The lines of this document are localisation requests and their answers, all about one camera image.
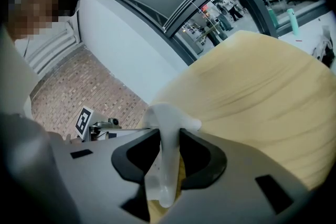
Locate white and black device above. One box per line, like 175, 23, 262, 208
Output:
311, 25, 336, 68

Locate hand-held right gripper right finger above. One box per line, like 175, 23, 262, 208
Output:
160, 128, 317, 224

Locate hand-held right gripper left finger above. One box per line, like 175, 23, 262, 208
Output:
51, 128, 161, 223

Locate black window frame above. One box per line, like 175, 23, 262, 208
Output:
94, 0, 279, 67

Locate person's white shirt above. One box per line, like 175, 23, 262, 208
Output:
0, 25, 40, 124

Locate person's head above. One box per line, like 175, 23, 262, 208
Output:
5, 0, 77, 40

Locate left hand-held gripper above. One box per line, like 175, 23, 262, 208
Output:
75, 106, 152, 143

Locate white wall pipes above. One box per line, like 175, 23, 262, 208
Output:
25, 19, 81, 76

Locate person's left forearm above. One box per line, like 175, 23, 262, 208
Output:
47, 131, 82, 146

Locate light wooden board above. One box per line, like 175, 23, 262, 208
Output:
141, 29, 336, 224

